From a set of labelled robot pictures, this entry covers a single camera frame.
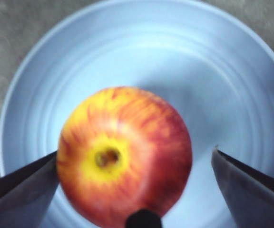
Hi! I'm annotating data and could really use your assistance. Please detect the red yellow apple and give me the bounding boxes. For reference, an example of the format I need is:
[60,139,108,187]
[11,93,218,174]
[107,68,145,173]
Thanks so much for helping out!
[56,86,193,228]

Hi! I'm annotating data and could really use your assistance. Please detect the blue plate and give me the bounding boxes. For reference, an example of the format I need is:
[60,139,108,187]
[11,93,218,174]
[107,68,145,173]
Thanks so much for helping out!
[0,0,274,228]

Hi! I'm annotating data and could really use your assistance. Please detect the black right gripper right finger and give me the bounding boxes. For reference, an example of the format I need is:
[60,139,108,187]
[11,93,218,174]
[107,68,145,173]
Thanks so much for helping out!
[212,147,274,228]

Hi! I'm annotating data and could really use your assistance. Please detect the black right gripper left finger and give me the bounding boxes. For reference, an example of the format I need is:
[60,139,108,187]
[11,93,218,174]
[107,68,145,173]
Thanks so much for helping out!
[0,151,59,228]

